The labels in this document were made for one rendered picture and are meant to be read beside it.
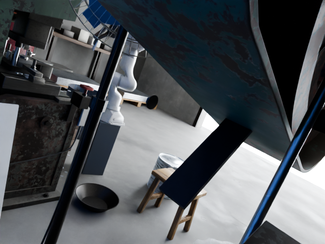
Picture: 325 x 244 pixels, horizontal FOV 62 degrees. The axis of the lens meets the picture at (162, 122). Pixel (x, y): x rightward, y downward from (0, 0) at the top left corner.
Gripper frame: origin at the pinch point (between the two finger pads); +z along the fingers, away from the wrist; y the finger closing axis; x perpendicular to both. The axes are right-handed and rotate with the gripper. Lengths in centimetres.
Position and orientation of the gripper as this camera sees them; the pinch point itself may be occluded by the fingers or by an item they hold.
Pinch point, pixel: (103, 52)
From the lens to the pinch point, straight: 181.7
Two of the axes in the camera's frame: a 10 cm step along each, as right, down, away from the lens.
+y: 7.6, 1.8, 6.2
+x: -3.7, -6.8, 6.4
